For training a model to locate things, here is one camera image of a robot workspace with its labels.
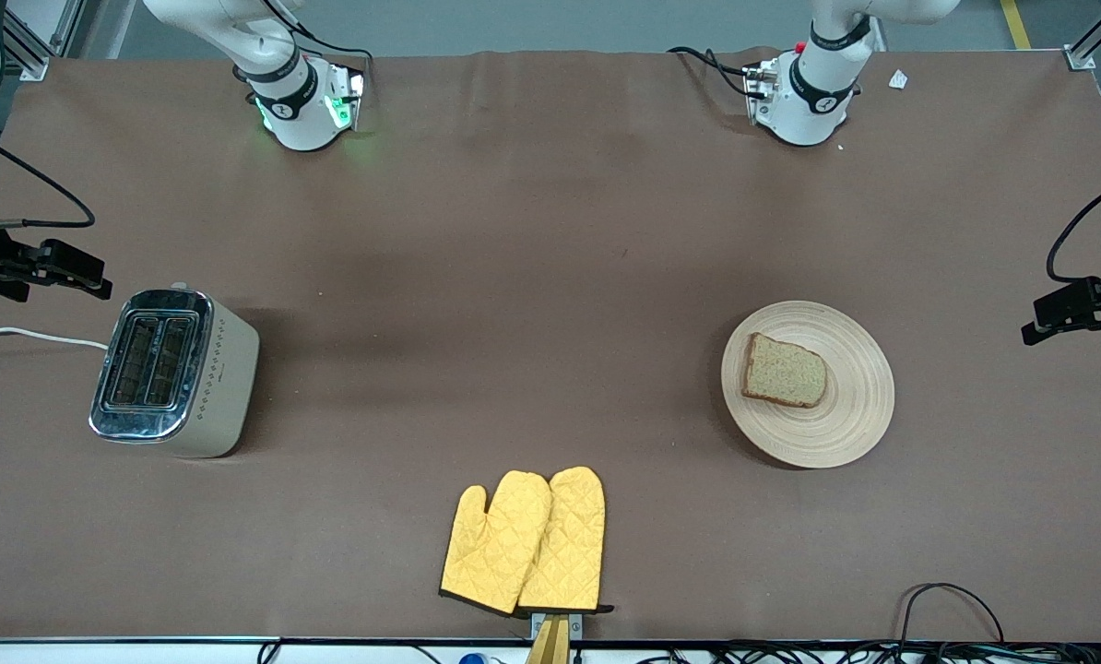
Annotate round wooden plate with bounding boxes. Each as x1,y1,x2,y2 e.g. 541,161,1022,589
721,301,896,469

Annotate brown toast slice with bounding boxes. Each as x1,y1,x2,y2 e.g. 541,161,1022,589
741,333,830,409

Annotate chrome and beige toaster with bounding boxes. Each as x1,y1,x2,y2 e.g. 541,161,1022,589
89,281,262,460

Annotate brown table cover sheet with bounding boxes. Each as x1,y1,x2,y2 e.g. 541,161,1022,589
0,48,1101,642

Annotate yellow quilted oven mitt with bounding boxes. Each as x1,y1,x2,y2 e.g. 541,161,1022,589
439,470,553,617
516,466,616,615

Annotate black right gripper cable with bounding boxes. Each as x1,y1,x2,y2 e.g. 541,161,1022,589
0,123,97,229

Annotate white toaster power cord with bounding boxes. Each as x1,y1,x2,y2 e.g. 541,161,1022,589
0,326,111,352

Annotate black looped table-edge cable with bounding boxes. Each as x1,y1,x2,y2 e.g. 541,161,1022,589
895,582,1009,646

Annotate black right base cable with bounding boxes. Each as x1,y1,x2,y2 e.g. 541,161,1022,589
263,0,373,84

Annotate black base cable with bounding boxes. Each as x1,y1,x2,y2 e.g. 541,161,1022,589
263,0,373,84
667,45,765,99

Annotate black left base cable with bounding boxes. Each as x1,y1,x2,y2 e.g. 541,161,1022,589
667,45,765,99

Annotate black cable bundle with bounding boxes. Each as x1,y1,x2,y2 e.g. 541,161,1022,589
576,641,1101,664

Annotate grey metal bracket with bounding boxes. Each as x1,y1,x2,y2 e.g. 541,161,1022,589
529,611,585,643

